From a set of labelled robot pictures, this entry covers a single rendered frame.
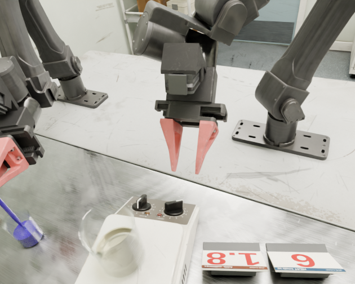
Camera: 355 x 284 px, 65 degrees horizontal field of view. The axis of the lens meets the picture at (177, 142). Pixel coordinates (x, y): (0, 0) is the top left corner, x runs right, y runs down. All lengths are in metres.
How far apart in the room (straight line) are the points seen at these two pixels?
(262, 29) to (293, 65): 2.78
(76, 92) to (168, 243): 0.60
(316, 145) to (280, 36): 2.71
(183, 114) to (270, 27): 2.94
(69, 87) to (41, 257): 0.49
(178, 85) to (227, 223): 0.27
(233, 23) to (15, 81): 0.37
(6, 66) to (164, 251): 0.39
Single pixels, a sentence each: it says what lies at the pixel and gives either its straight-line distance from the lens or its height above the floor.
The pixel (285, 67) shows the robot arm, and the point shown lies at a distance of 0.55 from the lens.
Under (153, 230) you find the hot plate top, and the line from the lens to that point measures 0.41.
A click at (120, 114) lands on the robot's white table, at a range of 0.79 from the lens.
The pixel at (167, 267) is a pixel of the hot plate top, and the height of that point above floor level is 0.99.
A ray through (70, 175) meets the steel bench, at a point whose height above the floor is 0.90.
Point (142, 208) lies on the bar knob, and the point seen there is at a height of 0.96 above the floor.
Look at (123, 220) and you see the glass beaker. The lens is 0.38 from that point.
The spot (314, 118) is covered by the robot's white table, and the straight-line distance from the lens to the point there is 0.74.
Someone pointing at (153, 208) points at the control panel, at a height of 0.95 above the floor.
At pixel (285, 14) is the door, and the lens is 3.23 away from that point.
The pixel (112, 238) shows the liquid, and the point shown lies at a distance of 0.39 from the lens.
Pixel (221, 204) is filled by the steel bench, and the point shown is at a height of 0.90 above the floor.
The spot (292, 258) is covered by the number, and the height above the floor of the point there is 0.92.
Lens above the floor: 1.33
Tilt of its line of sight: 42 degrees down
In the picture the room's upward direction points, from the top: 8 degrees counter-clockwise
